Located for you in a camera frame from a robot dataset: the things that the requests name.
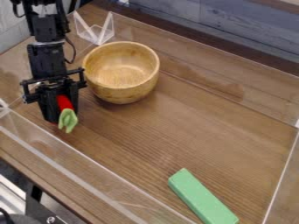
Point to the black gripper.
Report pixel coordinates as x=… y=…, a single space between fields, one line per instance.
x=52 y=79

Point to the red plush strawberry green stem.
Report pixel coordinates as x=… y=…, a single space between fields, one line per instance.
x=68 y=119

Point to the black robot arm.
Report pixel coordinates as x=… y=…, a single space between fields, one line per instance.
x=45 y=19

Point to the wooden bowl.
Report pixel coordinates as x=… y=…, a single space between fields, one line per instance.
x=121 y=71

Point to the clear acrylic front panel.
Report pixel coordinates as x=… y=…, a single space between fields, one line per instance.
x=86 y=187

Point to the green rectangular block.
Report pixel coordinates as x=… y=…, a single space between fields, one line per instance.
x=199 y=199

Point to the clear acrylic corner bracket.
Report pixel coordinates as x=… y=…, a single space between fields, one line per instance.
x=94 y=34

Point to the black device with cable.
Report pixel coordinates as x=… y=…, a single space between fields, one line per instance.
x=34 y=214

